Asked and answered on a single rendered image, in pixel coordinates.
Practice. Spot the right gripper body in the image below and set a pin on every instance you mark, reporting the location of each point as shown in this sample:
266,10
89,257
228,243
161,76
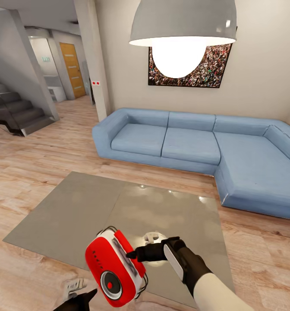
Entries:
146,253

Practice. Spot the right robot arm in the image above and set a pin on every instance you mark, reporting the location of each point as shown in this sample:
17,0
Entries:
208,291

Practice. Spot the radio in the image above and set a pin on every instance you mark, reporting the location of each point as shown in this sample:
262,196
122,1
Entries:
118,277

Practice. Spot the door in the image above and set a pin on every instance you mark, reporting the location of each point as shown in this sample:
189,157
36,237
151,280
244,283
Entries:
70,58

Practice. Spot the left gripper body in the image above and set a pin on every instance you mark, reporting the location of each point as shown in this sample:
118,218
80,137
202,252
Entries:
79,303

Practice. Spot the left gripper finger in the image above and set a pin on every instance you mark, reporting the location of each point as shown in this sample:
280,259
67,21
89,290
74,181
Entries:
92,294

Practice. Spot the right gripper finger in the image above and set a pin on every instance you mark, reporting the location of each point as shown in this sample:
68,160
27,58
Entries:
132,255

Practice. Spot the coffee table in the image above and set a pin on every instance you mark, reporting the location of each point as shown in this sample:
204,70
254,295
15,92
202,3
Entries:
69,218

